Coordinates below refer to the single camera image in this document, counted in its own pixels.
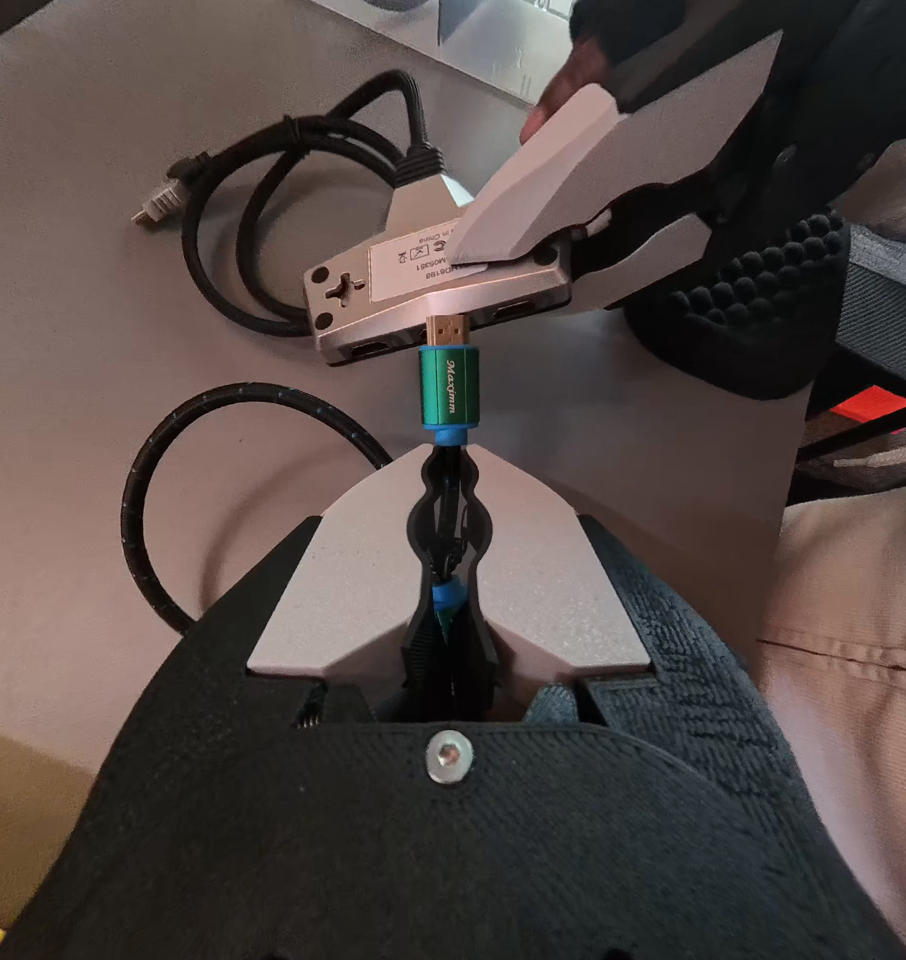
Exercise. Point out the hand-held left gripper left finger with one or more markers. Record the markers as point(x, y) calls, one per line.
point(340, 600)

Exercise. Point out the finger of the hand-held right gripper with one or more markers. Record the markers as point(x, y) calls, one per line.
point(610, 165)
point(648, 262)

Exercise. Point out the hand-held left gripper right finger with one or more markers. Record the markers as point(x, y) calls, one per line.
point(558, 592)

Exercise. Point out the silver HDMI splitter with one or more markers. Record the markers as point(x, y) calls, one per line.
point(393, 292)

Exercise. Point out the person's right forearm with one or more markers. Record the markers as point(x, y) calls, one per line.
point(903, 195)

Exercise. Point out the grey desk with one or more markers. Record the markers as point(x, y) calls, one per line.
point(85, 337)

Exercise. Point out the person's right hand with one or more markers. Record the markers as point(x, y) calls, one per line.
point(565, 90)

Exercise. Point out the black mesh office chair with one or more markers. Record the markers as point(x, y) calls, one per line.
point(880, 300)

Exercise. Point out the red plastic object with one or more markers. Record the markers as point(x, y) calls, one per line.
point(873, 409)

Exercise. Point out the person's cream sweater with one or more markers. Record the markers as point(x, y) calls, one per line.
point(858, 750)

